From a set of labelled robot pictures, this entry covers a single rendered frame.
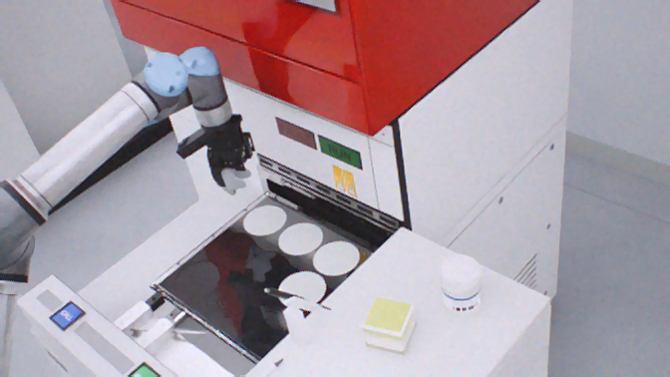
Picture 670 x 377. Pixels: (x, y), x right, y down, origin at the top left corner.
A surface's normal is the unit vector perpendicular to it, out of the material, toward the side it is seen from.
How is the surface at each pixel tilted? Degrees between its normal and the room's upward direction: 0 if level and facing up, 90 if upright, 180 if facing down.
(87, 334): 0
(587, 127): 90
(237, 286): 0
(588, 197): 0
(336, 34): 90
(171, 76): 48
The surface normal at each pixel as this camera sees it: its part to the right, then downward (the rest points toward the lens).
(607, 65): -0.66, 0.56
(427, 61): 0.74, 0.35
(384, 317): -0.15, -0.75
